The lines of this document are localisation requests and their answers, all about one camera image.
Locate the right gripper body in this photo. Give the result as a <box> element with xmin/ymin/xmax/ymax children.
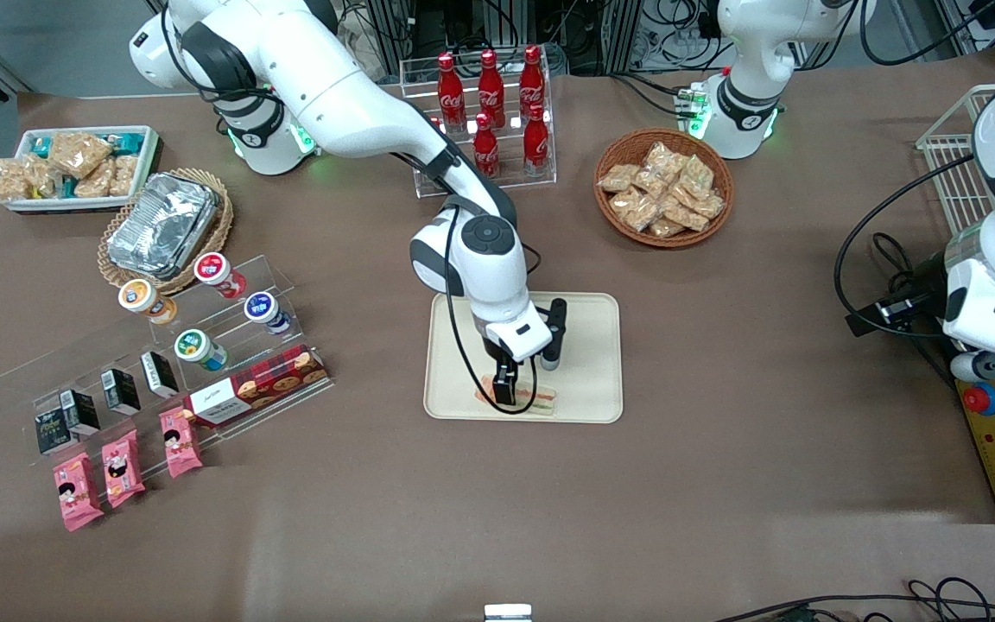
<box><xmin>480</xmin><ymin>303</ymin><xmax>554</xmax><ymax>364</ymax></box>

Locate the triangle sandwich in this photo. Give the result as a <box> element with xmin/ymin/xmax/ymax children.
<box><xmin>474</xmin><ymin>373</ymin><xmax>560</xmax><ymax>417</ymax></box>

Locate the beige plastic tray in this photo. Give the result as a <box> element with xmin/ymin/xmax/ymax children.
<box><xmin>424</xmin><ymin>290</ymin><xmax>624</xmax><ymax>425</ymax></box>

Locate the red emergency stop button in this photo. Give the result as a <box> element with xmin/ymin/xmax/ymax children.
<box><xmin>961</xmin><ymin>381</ymin><xmax>995</xmax><ymax>418</ymax></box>

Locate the round brown wicker basket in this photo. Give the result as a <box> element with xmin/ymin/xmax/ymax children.
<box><xmin>594</xmin><ymin>128</ymin><xmax>736</xmax><ymax>250</ymax></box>

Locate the brown table cover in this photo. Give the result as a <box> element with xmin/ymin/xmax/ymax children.
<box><xmin>0</xmin><ymin>48</ymin><xmax>995</xmax><ymax>622</ymax></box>

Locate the clear acrylic bottle rack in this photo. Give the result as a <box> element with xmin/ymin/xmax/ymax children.
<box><xmin>399</xmin><ymin>47</ymin><xmax>558</xmax><ymax>200</ymax></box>

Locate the red cola bottle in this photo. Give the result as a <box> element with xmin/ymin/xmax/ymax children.
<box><xmin>523</xmin><ymin>104</ymin><xmax>551</xmax><ymax>177</ymax></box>
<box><xmin>477</xmin><ymin>49</ymin><xmax>506</xmax><ymax>130</ymax></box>
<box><xmin>437</xmin><ymin>54</ymin><xmax>467</xmax><ymax>132</ymax></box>
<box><xmin>518</xmin><ymin>45</ymin><xmax>547</xmax><ymax>122</ymax></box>
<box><xmin>472</xmin><ymin>112</ymin><xmax>501</xmax><ymax>181</ymax></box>

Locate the red plaid cookie box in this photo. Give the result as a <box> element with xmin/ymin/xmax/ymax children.
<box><xmin>181</xmin><ymin>343</ymin><xmax>331</xmax><ymax>431</ymax></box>

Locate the blue lid yogurt cup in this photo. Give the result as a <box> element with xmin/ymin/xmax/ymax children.
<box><xmin>244</xmin><ymin>291</ymin><xmax>294</xmax><ymax>337</ymax></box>

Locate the clear acrylic stepped shelf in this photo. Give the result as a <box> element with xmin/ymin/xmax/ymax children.
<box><xmin>0</xmin><ymin>254</ymin><xmax>335</xmax><ymax>472</ymax></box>

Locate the red lid yogurt cup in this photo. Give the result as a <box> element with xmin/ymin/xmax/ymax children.
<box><xmin>194</xmin><ymin>251</ymin><xmax>249</xmax><ymax>301</ymax></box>

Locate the green lid yogurt cup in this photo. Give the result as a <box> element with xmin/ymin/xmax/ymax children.
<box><xmin>174</xmin><ymin>328</ymin><xmax>229</xmax><ymax>373</ymax></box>

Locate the oval light wicker basket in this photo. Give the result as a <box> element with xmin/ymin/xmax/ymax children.
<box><xmin>98</xmin><ymin>168</ymin><xmax>235</xmax><ymax>297</ymax></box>

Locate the crumpled beige paper bag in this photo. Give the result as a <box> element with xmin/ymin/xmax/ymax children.
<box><xmin>338</xmin><ymin>13</ymin><xmax>391</xmax><ymax>85</ymax></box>

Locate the pink snack packet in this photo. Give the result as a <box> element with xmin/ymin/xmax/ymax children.
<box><xmin>159</xmin><ymin>407</ymin><xmax>204</xmax><ymax>480</ymax></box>
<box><xmin>101</xmin><ymin>428</ymin><xmax>147</xmax><ymax>510</ymax></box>
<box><xmin>52</xmin><ymin>453</ymin><xmax>106</xmax><ymax>533</ymax></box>

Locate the small black carton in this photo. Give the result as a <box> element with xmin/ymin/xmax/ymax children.
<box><xmin>141</xmin><ymin>350</ymin><xmax>181</xmax><ymax>401</ymax></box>
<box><xmin>101</xmin><ymin>368</ymin><xmax>143</xmax><ymax>416</ymax></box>
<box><xmin>59</xmin><ymin>389</ymin><xmax>102</xmax><ymax>438</ymax></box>

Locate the orange lid yogurt cup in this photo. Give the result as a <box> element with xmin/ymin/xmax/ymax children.
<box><xmin>117</xmin><ymin>278</ymin><xmax>178</xmax><ymax>327</ymax></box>

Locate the silver foil container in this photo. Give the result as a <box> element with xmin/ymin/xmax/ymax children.
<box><xmin>106</xmin><ymin>172</ymin><xmax>223</xmax><ymax>280</ymax></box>

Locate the white rectangular snack bin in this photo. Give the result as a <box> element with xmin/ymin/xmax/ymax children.
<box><xmin>7</xmin><ymin>126</ymin><xmax>162</xmax><ymax>214</ymax></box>

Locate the clear bag of rice snacks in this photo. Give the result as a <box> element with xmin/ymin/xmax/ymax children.
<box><xmin>109</xmin><ymin>154</ymin><xmax>141</xmax><ymax>199</ymax></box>
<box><xmin>74</xmin><ymin>162</ymin><xmax>116</xmax><ymax>200</ymax></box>
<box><xmin>0</xmin><ymin>157</ymin><xmax>42</xmax><ymax>206</ymax></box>
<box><xmin>48</xmin><ymin>131</ymin><xmax>115</xmax><ymax>180</ymax></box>
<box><xmin>27</xmin><ymin>154</ymin><xmax>65</xmax><ymax>200</ymax></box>

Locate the black carton with yellow print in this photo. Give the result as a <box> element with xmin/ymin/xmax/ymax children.
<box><xmin>35</xmin><ymin>410</ymin><xmax>79</xmax><ymax>457</ymax></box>

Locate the black power cable with plug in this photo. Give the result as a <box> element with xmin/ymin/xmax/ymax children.
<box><xmin>871</xmin><ymin>231</ymin><xmax>956</xmax><ymax>364</ymax></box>

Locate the black right camera cable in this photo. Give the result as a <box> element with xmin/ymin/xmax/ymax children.
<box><xmin>444</xmin><ymin>197</ymin><xmax>543</xmax><ymax>416</ymax></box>

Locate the black camera cable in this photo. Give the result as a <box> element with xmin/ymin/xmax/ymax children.
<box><xmin>444</xmin><ymin>197</ymin><xmax>543</xmax><ymax>416</ymax></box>
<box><xmin>834</xmin><ymin>154</ymin><xmax>975</xmax><ymax>340</ymax></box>

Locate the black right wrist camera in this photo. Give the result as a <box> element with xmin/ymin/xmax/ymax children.
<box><xmin>540</xmin><ymin>296</ymin><xmax>570</xmax><ymax>372</ymax></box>

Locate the black left camera cable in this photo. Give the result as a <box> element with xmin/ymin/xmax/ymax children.
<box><xmin>834</xmin><ymin>154</ymin><xmax>975</xmax><ymax>340</ymax></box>

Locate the white wire rack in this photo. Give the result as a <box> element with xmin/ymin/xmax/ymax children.
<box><xmin>916</xmin><ymin>83</ymin><xmax>995</xmax><ymax>239</ymax></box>

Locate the black hanging cable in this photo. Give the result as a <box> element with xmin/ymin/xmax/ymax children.
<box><xmin>859</xmin><ymin>0</ymin><xmax>995</xmax><ymax>67</ymax></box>

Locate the black arm base cable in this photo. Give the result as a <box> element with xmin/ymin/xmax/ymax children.
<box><xmin>608</xmin><ymin>73</ymin><xmax>699</xmax><ymax>118</ymax></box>

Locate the black cable on table edge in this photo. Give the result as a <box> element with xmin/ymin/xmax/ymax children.
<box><xmin>713</xmin><ymin>576</ymin><xmax>995</xmax><ymax>622</ymax></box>

